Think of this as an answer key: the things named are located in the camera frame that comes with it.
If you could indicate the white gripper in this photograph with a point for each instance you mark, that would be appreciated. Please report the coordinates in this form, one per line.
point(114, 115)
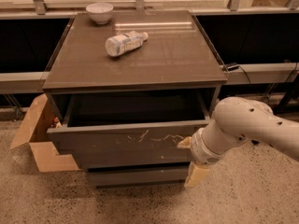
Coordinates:
point(198, 148)

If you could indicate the grey top drawer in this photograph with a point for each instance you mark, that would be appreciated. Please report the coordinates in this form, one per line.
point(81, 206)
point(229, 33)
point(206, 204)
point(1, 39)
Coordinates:
point(118, 129)

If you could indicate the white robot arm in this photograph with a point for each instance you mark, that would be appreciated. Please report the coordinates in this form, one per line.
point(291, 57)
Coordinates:
point(236, 121)

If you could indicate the grey drawer cabinet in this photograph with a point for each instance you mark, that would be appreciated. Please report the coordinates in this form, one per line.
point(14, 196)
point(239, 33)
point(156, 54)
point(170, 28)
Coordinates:
point(176, 56)

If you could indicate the small black device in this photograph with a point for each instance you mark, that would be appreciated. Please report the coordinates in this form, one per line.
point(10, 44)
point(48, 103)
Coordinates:
point(230, 66)

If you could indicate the black stand leg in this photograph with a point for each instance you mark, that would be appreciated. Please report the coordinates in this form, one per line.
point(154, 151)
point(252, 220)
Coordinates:
point(289, 102)

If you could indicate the white plastic bottle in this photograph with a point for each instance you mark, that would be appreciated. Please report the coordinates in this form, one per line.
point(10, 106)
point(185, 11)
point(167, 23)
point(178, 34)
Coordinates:
point(123, 43)

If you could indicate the items inside cardboard box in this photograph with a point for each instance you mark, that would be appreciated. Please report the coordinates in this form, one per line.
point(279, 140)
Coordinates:
point(56, 123)

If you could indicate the brown cardboard box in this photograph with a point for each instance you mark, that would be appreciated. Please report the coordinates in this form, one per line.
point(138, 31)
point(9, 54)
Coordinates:
point(33, 131)

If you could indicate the white ceramic bowl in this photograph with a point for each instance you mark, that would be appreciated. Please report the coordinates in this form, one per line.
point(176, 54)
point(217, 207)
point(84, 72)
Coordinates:
point(100, 13)

